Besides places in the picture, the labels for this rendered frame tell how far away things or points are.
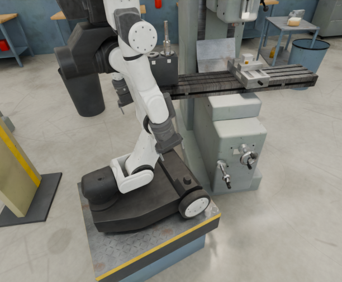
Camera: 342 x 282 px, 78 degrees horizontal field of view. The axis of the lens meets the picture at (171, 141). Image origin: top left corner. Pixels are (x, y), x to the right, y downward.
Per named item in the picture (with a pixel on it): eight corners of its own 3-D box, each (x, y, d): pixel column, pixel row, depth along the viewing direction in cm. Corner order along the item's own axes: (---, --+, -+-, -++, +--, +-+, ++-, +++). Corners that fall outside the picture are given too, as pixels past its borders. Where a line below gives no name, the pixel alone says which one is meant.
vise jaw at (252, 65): (261, 69, 143) (262, 63, 140) (240, 71, 141) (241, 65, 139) (257, 66, 147) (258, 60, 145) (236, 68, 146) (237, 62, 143)
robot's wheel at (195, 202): (182, 223, 127) (181, 205, 114) (178, 216, 130) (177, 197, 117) (209, 209, 133) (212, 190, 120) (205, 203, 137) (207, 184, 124)
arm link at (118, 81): (115, 91, 108) (107, 71, 100) (112, 83, 116) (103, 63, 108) (136, 83, 110) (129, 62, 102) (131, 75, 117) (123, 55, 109)
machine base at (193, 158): (258, 190, 189) (264, 176, 176) (193, 199, 185) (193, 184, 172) (219, 116, 280) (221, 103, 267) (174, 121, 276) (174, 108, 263)
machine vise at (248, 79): (267, 87, 138) (272, 70, 131) (246, 89, 137) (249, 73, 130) (244, 66, 165) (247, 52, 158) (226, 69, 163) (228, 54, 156)
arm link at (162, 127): (155, 136, 79) (145, 113, 71) (146, 122, 87) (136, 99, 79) (181, 122, 81) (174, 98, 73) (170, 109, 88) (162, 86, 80)
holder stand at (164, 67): (178, 84, 147) (177, 54, 134) (147, 87, 145) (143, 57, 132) (175, 76, 156) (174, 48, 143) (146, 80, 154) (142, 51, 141)
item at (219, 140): (250, 189, 173) (269, 132, 134) (212, 194, 171) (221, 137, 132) (221, 130, 234) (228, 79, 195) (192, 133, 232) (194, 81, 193)
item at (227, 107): (259, 116, 147) (264, 101, 140) (210, 121, 145) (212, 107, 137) (234, 85, 185) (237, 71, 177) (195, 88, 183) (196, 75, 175)
